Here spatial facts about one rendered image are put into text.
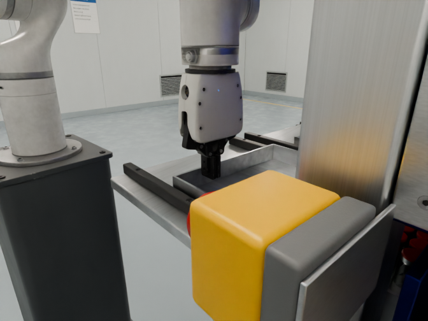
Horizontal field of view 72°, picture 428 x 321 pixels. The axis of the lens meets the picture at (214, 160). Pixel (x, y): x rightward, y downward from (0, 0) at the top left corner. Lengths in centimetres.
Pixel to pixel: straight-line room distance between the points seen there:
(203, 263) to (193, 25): 32
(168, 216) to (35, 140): 44
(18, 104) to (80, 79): 483
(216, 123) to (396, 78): 30
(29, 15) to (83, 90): 484
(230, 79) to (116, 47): 541
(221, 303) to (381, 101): 14
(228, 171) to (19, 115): 48
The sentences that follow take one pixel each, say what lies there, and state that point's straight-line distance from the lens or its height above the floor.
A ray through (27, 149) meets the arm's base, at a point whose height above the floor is 89.
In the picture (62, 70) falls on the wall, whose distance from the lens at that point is 551.
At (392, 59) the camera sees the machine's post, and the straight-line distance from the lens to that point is 18.
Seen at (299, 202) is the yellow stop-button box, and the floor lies 103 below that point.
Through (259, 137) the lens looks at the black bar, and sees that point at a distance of 75.
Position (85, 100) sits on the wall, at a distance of 565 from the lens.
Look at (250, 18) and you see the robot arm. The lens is 50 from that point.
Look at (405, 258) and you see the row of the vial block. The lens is 34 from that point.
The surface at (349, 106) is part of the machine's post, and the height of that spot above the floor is 108.
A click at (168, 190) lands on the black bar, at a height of 90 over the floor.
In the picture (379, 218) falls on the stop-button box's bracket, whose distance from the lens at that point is 18.
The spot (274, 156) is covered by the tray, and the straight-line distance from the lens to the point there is 65.
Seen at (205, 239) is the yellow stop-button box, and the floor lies 101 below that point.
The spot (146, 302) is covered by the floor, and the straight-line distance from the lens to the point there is 156.
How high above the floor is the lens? 111
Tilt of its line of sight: 21 degrees down
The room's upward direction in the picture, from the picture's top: straight up
